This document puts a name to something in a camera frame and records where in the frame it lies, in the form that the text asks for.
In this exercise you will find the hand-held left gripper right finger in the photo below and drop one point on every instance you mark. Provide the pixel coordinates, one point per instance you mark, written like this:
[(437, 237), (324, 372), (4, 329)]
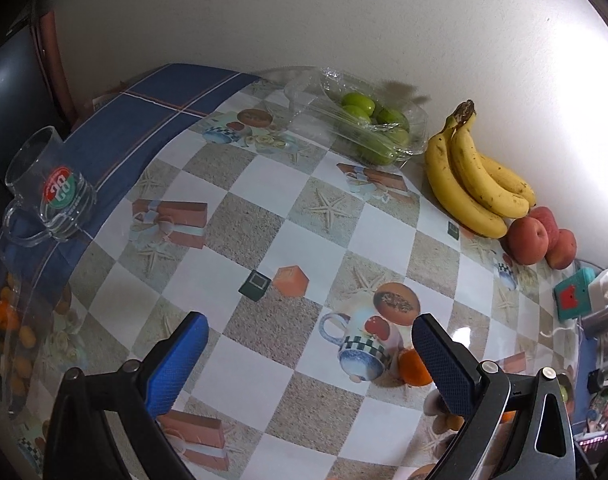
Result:
[(444, 360)]

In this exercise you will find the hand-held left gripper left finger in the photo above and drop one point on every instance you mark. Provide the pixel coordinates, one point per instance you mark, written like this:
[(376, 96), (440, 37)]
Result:
[(181, 360)]

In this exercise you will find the small orange tangerine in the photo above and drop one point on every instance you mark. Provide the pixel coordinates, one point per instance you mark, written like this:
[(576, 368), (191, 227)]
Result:
[(411, 367)]

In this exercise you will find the long green jujube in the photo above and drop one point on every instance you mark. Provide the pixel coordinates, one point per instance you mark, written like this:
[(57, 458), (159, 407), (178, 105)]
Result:
[(563, 392)]

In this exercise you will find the teal plastic box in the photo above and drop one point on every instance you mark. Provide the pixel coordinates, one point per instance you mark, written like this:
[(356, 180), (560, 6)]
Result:
[(571, 295)]

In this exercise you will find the red peach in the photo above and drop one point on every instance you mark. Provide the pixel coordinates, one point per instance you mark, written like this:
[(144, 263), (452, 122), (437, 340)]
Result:
[(526, 240)]

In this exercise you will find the black power adapter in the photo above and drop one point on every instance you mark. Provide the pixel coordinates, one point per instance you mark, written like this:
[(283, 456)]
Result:
[(597, 381)]

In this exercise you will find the stainless steel thermos jug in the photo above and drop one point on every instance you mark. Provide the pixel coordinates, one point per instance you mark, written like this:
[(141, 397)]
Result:
[(604, 320)]

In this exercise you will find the colourful small jar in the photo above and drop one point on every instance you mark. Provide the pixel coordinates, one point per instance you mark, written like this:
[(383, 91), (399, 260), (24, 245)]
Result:
[(601, 410)]

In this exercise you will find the checkered printed tablecloth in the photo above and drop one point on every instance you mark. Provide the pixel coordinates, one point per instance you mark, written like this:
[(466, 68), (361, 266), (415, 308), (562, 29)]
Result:
[(304, 240)]

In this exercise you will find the white power strip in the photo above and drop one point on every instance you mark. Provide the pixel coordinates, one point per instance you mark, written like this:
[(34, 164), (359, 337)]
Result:
[(601, 287)]

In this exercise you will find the bunch of yellow bananas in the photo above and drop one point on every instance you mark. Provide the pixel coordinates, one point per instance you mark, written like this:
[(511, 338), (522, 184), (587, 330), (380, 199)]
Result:
[(459, 185)]

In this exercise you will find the glass mug with round label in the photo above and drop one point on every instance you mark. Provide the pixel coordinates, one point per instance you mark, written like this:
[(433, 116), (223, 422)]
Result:
[(58, 195)]

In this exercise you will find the pile of small green jujubes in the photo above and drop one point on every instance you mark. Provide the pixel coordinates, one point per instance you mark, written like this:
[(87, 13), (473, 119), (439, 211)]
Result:
[(384, 135)]

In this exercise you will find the clear plastic container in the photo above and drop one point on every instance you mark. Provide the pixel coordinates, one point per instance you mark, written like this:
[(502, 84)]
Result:
[(314, 110)]

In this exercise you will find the brown wooden frame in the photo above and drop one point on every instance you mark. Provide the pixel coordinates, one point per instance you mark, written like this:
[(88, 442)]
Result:
[(53, 60)]

